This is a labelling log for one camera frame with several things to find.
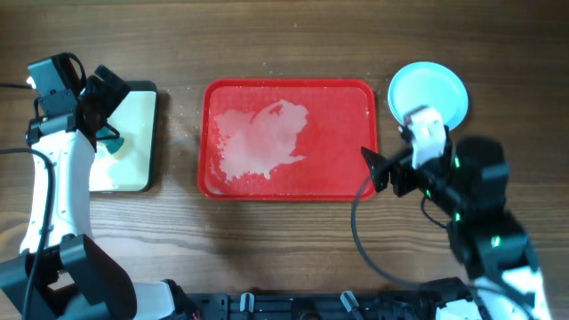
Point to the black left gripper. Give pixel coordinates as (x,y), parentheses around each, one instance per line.
(95,84)

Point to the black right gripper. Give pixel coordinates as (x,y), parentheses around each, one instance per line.
(380,167)

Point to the green and yellow sponge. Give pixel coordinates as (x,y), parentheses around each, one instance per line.
(111,140)

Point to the light blue plate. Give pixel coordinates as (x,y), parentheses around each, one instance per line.
(426,83)

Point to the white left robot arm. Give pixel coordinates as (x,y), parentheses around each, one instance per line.
(60,272)

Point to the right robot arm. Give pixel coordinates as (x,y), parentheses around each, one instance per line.
(468,183)

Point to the black water tray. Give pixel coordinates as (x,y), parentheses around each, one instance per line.
(130,168)

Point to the red plastic tray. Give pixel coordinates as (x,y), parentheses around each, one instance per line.
(286,139)

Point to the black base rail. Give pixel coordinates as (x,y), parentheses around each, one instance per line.
(338,306)

